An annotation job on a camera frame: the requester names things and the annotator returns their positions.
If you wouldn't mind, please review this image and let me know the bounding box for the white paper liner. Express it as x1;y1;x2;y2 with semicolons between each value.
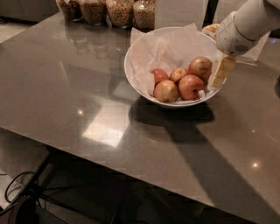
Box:
128;22;224;106

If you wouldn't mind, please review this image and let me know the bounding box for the white ceramic bowl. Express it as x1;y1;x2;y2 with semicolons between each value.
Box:
123;26;228;109

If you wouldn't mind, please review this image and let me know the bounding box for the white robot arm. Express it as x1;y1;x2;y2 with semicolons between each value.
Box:
202;0;280;88

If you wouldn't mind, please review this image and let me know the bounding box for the left acrylic sign holder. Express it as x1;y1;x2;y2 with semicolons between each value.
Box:
155;0;208;29

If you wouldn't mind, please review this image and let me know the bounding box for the small apple middle back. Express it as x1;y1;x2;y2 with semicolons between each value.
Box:
169;67;188;83

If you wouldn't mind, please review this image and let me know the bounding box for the glass jar far left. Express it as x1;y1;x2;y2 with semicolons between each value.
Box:
56;0;83;21

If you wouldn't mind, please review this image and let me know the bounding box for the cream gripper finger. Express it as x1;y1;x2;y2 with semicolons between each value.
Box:
207;54;236;91
201;24;220;39

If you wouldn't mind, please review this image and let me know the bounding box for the red apple back right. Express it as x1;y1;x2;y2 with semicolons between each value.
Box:
188;56;213;82

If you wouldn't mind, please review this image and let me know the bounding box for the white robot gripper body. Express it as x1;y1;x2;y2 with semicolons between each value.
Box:
216;11;258;56

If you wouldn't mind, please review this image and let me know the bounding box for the red apple front right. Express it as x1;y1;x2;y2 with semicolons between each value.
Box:
178;74;205;101

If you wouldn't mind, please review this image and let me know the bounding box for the dark red apple left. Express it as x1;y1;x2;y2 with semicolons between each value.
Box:
150;68;169;84

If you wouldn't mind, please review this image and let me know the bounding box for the black floor cable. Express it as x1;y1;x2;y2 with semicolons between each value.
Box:
3;171;35;204

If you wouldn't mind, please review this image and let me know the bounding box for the yellowish apple front left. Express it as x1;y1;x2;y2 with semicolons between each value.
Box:
153;80;179;102

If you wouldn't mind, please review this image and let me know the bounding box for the glass jar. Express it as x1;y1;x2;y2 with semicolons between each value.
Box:
106;0;134;28
133;0;156;31
56;0;83;21
80;0;107;25

